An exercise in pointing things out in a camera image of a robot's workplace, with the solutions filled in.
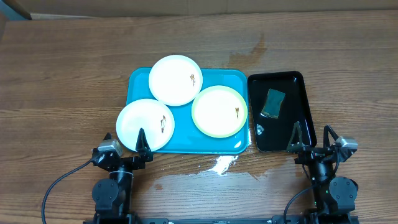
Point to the green yellow sponge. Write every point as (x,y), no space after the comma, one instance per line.
(274,100)

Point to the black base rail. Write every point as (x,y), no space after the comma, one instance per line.
(277,219)

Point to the white plate top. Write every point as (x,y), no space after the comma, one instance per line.
(175,80)

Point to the white plate lower left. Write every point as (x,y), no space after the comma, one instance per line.
(152,116)

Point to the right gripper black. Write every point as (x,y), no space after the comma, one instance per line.
(310,154)

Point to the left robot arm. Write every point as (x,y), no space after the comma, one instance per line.
(112,196)

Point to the yellow-green plate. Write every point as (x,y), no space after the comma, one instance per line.
(219,111)

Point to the teal plastic tray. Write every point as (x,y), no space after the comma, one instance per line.
(187,138)

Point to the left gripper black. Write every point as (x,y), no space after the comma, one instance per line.
(138,163)

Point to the white plate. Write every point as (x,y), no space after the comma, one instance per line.
(152,116)
(175,80)

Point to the black plastic tray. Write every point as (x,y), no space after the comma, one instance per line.
(274,134)

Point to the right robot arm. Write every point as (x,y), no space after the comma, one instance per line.
(334,197)

